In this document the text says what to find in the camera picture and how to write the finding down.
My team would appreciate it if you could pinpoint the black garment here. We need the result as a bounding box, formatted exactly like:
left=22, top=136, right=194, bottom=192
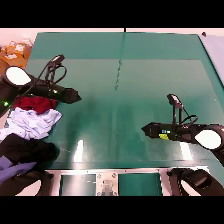
left=0, top=133, right=58, bottom=168

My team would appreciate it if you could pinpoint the silver frame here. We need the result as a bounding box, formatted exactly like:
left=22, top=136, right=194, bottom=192
left=42, top=166, right=211, bottom=197

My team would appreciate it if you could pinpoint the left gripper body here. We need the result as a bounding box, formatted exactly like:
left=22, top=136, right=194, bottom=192
left=55, top=87, right=83, bottom=105

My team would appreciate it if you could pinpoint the white garment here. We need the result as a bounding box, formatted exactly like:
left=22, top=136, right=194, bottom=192
left=0, top=107, right=63, bottom=142

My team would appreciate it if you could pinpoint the orange garment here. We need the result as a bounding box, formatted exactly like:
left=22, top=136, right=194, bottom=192
left=0, top=39, right=34, bottom=76

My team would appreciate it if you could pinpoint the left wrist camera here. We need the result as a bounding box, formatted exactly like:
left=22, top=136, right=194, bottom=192
left=44, top=54, right=68, bottom=85

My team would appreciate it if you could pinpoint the red garment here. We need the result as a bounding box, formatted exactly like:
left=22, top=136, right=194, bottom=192
left=13, top=95, right=59, bottom=115

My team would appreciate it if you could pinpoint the lavender garment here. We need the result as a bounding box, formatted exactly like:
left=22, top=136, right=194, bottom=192
left=0, top=155, right=38, bottom=185

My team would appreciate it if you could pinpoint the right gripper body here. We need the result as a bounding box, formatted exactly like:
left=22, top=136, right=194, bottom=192
left=141, top=121, right=174, bottom=140

